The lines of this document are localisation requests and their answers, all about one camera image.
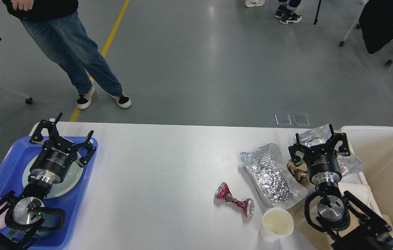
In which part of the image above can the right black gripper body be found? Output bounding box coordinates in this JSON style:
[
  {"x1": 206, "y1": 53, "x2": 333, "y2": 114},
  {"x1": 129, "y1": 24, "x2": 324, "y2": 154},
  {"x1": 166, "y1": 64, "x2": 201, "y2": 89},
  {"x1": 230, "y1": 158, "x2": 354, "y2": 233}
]
[{"x1": 303, "y1": 149, "x2": 342, "y2": 184}]

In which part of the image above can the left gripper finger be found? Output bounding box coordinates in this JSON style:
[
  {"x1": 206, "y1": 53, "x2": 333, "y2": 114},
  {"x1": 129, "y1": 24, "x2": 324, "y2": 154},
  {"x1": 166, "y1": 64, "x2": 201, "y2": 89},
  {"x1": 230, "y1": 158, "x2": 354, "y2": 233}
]
[
  {"x1": 30, "y1": 113, "x2": 64, "y2": 149},
  {"x1": 65, "y1": 130, "x2": 97, "y2": 168}
]

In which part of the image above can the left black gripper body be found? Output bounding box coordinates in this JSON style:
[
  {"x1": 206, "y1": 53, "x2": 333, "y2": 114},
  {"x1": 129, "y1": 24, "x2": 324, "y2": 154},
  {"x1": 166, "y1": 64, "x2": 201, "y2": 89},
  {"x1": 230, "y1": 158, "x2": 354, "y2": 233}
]
[{"x1": 29, "y1": 146, "x2": 74, "y2": 184}]

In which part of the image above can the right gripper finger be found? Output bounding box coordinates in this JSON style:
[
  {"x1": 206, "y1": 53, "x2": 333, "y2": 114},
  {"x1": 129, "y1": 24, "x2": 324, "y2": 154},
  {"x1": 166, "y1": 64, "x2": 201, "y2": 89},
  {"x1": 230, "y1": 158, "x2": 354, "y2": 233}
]
[
  {"x1": 323, "y1": 124, "x2": 351, "y2": 157},
  {"x1": 289, "y1": 133, "x2": 309, "y2": 166}
]

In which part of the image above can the green ceramic plate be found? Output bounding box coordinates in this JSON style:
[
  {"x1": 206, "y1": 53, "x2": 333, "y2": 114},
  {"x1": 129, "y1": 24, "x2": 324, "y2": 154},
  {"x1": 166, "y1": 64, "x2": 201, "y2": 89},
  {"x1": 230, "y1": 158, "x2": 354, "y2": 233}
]
[{"x1": 22, "y1": 156, "x2": 83, "y2": 199}]

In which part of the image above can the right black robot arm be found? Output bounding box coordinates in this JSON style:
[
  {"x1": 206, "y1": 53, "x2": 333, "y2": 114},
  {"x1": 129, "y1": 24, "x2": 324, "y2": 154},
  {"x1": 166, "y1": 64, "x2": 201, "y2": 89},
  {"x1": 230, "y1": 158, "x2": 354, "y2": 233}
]
[{"x1": 289, "y1": 125, "x2": 393, "y2": 250}]

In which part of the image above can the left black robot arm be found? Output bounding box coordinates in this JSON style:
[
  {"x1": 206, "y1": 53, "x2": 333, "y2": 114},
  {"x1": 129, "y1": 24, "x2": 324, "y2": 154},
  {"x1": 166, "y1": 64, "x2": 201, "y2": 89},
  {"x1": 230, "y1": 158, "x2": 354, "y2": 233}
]
[{"x1": 0, "y1": 115, "x2": 98, "y2": 250}]

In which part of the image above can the pink ceramic plate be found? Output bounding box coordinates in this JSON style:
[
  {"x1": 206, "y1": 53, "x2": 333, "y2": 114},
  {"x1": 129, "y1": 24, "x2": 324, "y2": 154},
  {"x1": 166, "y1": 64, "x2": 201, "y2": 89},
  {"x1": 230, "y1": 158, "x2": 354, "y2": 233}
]
[{"x1": 46, "y1": 175, "x2": 80, "y2": 199}]

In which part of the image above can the crumpled brown paper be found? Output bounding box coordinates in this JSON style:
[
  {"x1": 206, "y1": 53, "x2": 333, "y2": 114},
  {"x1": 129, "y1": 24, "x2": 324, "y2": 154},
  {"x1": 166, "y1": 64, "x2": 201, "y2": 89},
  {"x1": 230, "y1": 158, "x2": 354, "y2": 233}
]
[{"x1": 287, "y1": 159, "x2": 310, "y2": 188}]

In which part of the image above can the small crumpled foil sheet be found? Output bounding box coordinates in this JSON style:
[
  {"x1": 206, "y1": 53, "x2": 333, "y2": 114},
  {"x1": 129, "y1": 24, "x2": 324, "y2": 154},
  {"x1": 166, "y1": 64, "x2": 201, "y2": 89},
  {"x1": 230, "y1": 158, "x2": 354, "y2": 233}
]
[{"x1": 299, "y1": 124, "x2": 364, "y2": 177}]

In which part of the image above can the large crumpled foil tray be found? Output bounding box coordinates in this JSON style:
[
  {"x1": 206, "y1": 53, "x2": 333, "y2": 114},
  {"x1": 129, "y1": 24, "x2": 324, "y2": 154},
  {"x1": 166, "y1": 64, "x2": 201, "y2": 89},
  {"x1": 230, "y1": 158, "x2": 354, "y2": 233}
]
[{"x1": 240, "y1": 143, "x2": 308, "y2": 209}]

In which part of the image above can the blue plastic tray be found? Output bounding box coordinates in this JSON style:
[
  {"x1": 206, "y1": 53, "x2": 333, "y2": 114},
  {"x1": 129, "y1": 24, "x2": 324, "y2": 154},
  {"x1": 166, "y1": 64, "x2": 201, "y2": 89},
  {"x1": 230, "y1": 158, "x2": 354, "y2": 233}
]
[{"x1": 0, "y1": 137, "x2": 95, "y2": 250}]

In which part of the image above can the beige plastic bin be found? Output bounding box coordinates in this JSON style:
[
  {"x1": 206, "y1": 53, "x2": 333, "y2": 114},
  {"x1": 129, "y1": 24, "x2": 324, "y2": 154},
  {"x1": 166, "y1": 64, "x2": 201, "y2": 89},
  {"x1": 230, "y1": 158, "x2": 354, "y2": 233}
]
[{"x1": 338, "y1": 125, "x2": 393, "y2": 248}]

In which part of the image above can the white paper cup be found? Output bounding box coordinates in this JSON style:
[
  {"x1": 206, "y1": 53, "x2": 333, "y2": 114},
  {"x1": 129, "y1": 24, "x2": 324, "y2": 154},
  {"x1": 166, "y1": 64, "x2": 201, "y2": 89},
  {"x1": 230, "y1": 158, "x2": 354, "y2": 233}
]
[{"x1": 259, "y1": 207, "x2": 294, "y2": 242}]

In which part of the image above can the crushed red soda can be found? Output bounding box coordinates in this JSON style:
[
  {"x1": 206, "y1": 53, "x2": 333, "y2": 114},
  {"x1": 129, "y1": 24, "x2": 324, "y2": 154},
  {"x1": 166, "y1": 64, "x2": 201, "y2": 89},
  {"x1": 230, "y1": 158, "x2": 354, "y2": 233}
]
[{"x1": 215, "y1": 182, "x2": 254, "y2": 218}]

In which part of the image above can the person in blue jeans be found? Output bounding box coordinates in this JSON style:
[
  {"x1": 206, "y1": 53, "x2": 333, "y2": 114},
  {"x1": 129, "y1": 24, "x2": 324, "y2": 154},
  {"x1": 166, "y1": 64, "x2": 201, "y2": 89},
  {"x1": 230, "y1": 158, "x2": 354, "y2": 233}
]
[{"x1": 3, "y1": 0, "x2": 132, "y2": 109}]

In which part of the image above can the chair with black jacket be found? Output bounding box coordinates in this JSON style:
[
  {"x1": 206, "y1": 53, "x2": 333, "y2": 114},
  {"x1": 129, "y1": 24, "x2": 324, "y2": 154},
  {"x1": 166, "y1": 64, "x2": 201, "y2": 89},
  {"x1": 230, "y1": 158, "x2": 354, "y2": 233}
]
[{"x1": 339, "y1": 0, "x2": 393, "y2": 66}]

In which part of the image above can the person in black sneakers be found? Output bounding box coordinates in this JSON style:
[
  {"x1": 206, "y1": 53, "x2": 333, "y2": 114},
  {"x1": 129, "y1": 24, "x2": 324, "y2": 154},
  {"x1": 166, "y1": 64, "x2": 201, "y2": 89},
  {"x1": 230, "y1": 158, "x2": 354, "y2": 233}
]
[{"x1": 274, "y1": 0, "x2": 302, "y2": 24}]

